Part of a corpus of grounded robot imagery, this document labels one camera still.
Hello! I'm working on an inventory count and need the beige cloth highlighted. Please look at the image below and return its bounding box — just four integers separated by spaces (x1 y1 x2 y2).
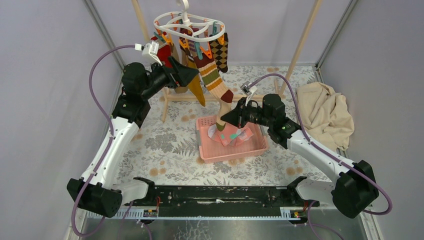
296 82 355 152

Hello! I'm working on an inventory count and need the red sock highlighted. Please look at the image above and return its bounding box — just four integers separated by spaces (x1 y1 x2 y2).
150 33 172 68

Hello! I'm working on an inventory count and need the mustard yellow sock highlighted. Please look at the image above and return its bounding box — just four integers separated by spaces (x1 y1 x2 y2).
178 37 206 107

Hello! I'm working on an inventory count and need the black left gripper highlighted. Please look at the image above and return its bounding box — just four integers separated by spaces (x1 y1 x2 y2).
139 55 198 101

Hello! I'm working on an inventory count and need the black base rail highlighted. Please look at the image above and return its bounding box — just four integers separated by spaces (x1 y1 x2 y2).
133 185 320 219

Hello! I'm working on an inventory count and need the beige striped maroon sock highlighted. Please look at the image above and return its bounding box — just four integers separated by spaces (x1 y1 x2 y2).
188 40 234 132

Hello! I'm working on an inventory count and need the brown yellow argyle sock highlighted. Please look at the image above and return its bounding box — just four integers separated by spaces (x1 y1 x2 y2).
209 32 229 73

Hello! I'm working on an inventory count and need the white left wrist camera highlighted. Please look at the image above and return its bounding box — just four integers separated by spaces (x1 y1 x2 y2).
134 41 163 66

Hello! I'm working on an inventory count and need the wooden rack frame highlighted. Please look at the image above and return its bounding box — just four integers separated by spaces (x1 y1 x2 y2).
131 0 322 123

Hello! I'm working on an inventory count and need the floral table mat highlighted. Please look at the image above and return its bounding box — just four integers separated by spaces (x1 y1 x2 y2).
94 65 332 187

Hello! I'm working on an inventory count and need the purple cable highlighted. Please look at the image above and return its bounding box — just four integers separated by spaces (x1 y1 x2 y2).
71 44 143 238
243 73 394 216

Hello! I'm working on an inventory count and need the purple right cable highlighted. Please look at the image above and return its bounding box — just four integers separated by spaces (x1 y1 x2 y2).
243 73 394 216

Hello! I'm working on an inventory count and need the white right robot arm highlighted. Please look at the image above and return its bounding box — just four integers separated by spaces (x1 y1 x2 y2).
221 93 379 219

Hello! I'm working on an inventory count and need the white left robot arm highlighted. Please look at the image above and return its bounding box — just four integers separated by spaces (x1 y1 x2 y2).
66 56 200 218

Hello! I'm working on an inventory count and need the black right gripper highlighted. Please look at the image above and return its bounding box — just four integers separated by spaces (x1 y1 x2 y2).
221 97 273 129

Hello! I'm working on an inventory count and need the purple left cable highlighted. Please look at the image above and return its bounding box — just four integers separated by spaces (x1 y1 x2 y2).
71 44 143 238

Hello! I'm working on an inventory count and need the white round clip hanger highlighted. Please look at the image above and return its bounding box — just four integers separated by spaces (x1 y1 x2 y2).
153 0 226 44

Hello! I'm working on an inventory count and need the tan ribbed sock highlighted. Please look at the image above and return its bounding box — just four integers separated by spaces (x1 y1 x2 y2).
172 43 188 94

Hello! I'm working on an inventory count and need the pink patterned sock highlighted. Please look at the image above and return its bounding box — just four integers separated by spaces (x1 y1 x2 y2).
207 124 254 147

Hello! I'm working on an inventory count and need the pink basket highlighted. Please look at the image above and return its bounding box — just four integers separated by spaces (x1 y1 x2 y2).
196 115 269 164

